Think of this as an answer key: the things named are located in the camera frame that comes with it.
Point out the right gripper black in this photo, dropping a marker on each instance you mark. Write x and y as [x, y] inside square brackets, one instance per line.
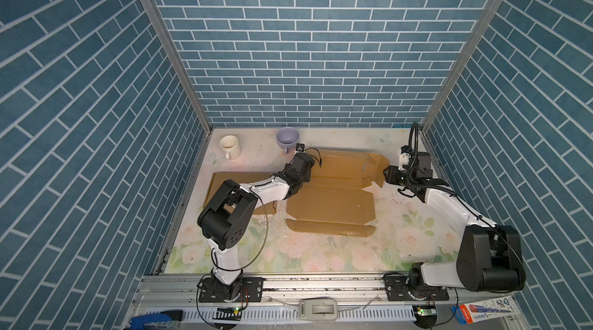
[391, 174]

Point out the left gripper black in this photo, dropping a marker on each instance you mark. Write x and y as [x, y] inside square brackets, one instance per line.
[306, 175]

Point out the brown cardboard sheet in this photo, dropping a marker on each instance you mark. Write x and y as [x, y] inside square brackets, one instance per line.
[336, 201]

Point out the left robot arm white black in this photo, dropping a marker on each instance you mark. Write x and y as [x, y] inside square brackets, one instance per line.
[225, 218]

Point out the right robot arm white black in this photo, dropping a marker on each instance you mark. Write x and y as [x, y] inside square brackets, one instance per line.
[489, 258]

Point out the lavender speckled ceramic cup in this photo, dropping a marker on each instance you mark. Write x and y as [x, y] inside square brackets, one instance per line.
[287, 138]

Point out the white ceramic mug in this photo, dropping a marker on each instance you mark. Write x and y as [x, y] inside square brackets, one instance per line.
[231, 147]

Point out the small green circuit board right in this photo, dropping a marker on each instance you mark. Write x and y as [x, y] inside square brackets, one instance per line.
[425, 310]

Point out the white red blue carton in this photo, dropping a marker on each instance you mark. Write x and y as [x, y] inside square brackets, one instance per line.
[493, 308]

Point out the blue tool at bottom left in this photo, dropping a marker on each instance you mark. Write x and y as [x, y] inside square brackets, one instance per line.
[158, 320]

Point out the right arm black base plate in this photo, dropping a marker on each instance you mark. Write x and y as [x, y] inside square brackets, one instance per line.
[400, 288]

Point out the grey plastic handle clamp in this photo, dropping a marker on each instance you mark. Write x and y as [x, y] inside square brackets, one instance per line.
[318, 309]

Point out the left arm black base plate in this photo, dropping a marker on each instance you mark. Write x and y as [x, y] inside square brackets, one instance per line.
[212, 290]

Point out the aluminium mounting rail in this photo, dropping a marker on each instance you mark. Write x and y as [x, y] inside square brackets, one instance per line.
[180, 291]

